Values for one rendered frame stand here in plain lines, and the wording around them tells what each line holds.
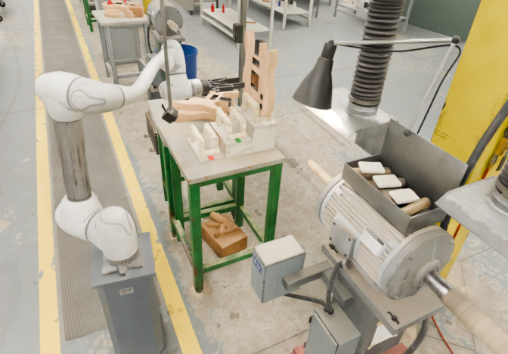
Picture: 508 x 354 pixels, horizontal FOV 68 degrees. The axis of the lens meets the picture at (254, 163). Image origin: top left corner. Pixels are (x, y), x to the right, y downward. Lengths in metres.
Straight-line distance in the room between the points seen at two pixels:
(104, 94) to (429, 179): 1.13
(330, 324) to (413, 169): 0.59
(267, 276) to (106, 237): 0.75
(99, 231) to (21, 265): 1.40
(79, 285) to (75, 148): 1.32
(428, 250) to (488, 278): 2.13
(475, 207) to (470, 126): 1.11
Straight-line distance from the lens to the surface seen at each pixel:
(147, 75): 1.75
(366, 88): 1.26
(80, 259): 2.96
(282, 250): 1.32
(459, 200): 1.01
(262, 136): 2.11
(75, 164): 1.71
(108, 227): 1.71
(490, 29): 1.99
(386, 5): 1.20
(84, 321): 2.62
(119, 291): 1.90
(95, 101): 1.47
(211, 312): 2.52
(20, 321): 2.77
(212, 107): 2.42
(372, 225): 1.17
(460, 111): 2.09
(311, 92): 1.21
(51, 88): 1.59
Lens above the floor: 2.07
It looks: 34 degrees down
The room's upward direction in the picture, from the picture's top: 3 degrees clockwise
